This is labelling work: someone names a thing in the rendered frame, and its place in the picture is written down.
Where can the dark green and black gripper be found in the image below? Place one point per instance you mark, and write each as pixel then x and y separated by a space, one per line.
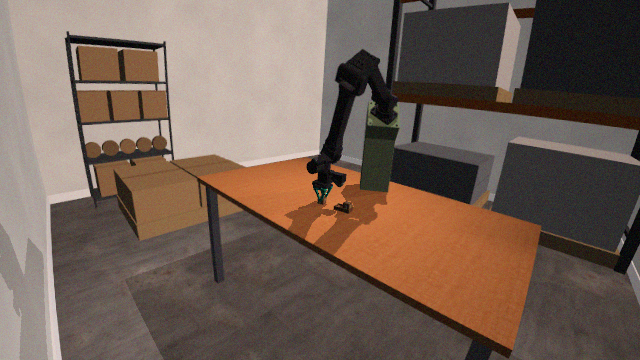
pixel 322 187

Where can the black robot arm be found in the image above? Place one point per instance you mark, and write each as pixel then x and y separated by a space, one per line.
pixel 355 74

